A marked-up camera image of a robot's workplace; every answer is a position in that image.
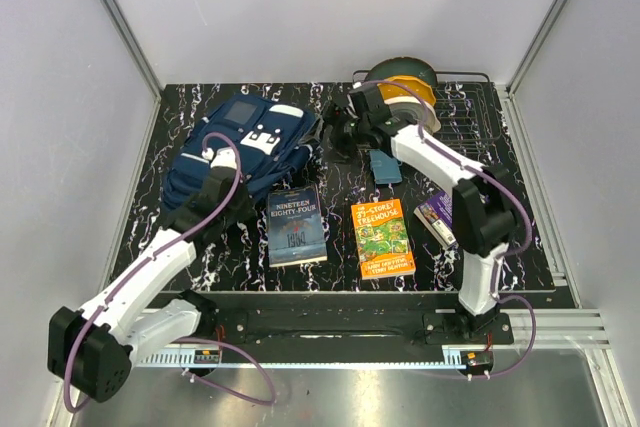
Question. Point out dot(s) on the orange treehouse book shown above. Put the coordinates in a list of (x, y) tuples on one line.
[(382, 240)]

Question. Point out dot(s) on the black wire dish rack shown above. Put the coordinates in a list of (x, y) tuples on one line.
[(468, 109)]

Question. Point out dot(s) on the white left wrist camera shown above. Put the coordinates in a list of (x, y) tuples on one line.
[(224, 157)]

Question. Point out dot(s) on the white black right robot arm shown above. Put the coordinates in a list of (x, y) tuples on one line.
[(483, 209)]

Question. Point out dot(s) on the purple paperback book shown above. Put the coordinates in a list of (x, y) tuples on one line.
[(436, 215)]

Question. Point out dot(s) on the navy blue student backpack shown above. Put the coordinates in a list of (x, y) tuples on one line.
[(274, 141)]

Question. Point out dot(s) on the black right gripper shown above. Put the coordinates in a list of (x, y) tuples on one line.
[(334, 117)]

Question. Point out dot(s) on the dark green plate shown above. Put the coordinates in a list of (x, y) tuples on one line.
[(403, 66)]

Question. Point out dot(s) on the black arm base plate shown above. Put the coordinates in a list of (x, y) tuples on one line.
[(430, 327)]

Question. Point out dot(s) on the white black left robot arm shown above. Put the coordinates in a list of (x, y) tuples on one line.
[(94, 347)]

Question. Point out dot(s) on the yellow plate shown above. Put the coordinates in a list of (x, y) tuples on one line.
[(406, 88)]

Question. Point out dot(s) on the white plate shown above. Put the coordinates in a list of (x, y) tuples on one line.
[(413, 111)]

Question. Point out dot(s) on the dark blue 1984 book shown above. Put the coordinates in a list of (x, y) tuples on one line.
[(295, 227)]

